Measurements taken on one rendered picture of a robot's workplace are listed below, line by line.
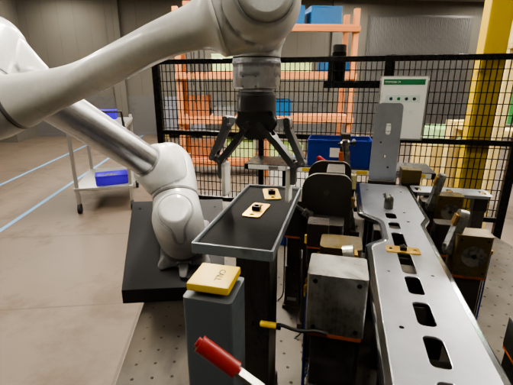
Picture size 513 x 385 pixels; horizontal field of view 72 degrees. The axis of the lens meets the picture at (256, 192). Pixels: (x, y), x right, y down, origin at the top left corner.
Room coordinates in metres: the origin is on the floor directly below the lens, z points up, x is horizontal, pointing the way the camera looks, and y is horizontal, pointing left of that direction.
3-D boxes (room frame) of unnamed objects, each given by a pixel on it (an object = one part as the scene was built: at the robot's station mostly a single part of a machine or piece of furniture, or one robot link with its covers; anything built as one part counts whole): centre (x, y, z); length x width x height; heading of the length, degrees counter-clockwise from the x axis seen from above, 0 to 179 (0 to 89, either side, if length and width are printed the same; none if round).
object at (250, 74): (0.70, 0.00, 1.43); 0.09 x 0.09 x 0.06
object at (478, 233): (0.85, -0.58, 0.87); 0.12 x 0.07 x 0.35; 76
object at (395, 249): (0.84, -0.38, 1.01); 0.08 x 0.04 x 0.01; 76
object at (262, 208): (0.70, 0.00, 1.17); 0.08 x 0.04 x 0.01; 162
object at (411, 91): (1.80, -0.72, 1.30); 0.23 x 0.02 x 0.31; 76
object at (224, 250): (0.69, 0.00, 1.16); 0.37 x 0.14 x 0.02; 166
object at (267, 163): (1.76, -0.40, 1.02); 0.90 x 0.22 x 0.03; 76
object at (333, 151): (1.75, -0.41, 1.10); 0.30 x 0.17 x 0.13; 77
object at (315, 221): (0.79, -0.15, 0.90); 0.05 x 0.05 x 0.40; 76
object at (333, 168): (0.98, -0.21, 0.95); 0.18 x 0.13 x 0.49; 166
